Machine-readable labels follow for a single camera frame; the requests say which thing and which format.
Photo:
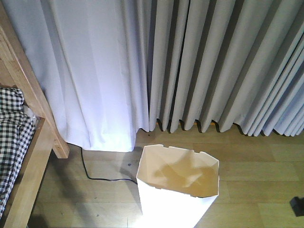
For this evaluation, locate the white paper trash bin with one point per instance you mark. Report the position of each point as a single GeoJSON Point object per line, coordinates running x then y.
{"type": "Point", "coordinates": [176, 186]}

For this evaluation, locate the white sheer curtain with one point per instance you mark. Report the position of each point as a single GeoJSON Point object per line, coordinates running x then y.
{"type": "Point", "coordinates": [90, 58]}

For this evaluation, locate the black white checkered bedding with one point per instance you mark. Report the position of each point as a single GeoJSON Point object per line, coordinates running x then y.
{"type": "Point", "coordinates": [16, 132]}

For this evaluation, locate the grey pleated curtain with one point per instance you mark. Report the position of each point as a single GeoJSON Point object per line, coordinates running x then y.
{"type": "Point", "coordinates": [224, 61]}

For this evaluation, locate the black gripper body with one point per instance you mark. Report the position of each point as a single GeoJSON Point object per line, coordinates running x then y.
{"type": "Point", "coordinates": [297, 205]}

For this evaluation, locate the wooden bed frame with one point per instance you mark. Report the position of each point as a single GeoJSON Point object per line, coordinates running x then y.
{"type": "Point", "coordinates": [16, 72]}

